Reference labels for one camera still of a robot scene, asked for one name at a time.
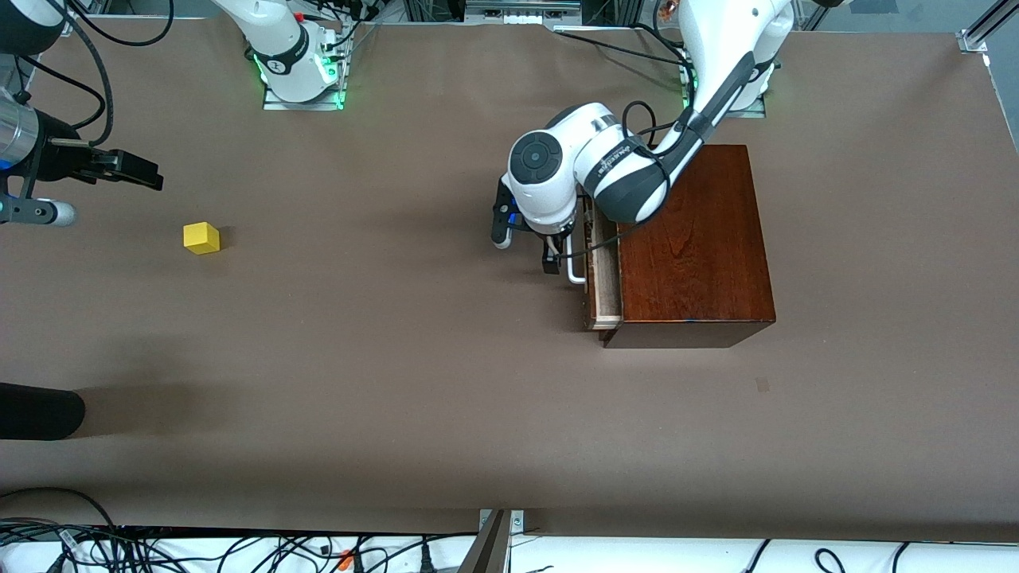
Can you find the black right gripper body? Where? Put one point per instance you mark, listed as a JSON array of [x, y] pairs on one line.
[[57, 157]]

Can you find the wooden drawer with dark face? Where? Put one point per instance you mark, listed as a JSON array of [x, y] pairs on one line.
[[609, 294]]

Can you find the yellow block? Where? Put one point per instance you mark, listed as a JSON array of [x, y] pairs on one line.
[[201, 239]]

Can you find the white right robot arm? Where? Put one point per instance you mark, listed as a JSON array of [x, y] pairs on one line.
[[279, 40]]

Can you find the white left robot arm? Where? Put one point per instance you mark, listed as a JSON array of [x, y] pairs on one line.
[[549, 183]]

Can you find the dark brown wooden cabinet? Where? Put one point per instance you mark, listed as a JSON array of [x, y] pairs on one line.
[[700, 263]]

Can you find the silver power strip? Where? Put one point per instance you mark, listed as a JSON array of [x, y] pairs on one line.
[[521, 14]]

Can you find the black cylindrical object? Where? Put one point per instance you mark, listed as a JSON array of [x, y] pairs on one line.
[[40, 411]]

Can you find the dark metal bar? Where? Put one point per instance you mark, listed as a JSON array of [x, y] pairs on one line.
[[487, 553]]

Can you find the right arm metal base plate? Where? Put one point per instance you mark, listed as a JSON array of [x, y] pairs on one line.
[[275, 105]]

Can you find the aluminium bracket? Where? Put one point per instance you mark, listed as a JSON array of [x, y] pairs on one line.
[[516, 521]]

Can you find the aluminium frame profile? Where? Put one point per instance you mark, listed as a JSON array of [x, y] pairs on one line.
[[973, 40]]

